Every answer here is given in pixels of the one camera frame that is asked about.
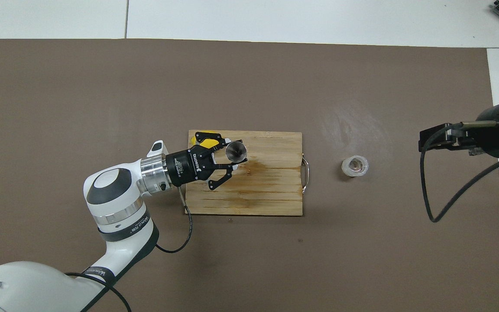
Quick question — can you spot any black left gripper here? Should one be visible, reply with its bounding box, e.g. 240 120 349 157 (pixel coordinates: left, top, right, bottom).
165 131 243 192

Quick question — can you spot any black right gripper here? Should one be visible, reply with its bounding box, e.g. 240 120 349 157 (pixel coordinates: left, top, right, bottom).
418 104 499 159

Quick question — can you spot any steel double jigger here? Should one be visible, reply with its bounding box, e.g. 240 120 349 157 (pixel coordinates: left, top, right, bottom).
226 142 248 164

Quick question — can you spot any small clear glass cup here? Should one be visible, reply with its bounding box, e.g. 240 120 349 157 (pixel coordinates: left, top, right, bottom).
341 155 369 178

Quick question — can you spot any yellow lemon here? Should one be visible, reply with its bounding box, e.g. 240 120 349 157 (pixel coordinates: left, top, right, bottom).
191 132 220 149

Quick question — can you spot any wooden cutting board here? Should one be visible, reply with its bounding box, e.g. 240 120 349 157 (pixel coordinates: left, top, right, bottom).
185 130 311 216

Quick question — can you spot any brown table mat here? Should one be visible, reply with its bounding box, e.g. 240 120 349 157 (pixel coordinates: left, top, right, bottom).
0 38 499 312

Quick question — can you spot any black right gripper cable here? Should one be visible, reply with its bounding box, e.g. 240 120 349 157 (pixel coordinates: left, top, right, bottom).
420 123 499 223

